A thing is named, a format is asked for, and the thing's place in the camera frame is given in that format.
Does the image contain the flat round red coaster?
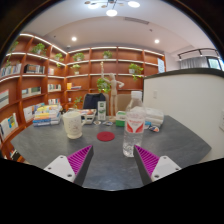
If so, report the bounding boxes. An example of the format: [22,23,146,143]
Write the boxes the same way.
[96,131,116,143]

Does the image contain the flat orange-covered book pile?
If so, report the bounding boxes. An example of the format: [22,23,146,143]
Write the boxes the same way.
[79,108,98,125]

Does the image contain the blue colourful packet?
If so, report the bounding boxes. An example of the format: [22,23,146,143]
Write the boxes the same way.
[148,125,161,133]

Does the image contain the stack of colourful books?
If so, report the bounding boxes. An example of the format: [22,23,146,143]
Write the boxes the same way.
[32,104,63,128]

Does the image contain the small green and white box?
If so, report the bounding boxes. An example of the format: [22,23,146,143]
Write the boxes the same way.
[115,110,128,128]

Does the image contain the ceiling air vent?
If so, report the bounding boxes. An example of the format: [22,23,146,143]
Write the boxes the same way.
[124,16,150,25]

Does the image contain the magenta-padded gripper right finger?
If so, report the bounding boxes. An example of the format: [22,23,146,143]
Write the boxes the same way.
[133,144,182,186]

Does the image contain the wooden artist mannequin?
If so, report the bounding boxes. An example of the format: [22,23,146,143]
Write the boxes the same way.
[99,61,125,123]

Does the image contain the dark office chair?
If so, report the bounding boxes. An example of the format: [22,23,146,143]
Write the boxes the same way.
[82,92,108,111]

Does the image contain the wooden shelf unit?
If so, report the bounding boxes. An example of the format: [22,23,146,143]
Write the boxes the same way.
[0,32,167,161]

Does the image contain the cream ceramic mug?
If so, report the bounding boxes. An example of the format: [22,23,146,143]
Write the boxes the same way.
[62,110,88,140]

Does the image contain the clear plastic water bottle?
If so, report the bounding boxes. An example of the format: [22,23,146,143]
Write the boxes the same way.
[122,90,147,158]

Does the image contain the green and white carton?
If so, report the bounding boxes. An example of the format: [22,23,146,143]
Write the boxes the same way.
[97,100,108,122]

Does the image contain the ceiling chandelier lamp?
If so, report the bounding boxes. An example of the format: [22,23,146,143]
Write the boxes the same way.
[83,0,142,18]

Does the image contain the grey curtain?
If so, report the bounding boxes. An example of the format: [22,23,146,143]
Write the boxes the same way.
[179,56,209,70]

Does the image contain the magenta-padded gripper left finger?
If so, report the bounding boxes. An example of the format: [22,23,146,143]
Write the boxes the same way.
[43,144,95,187]

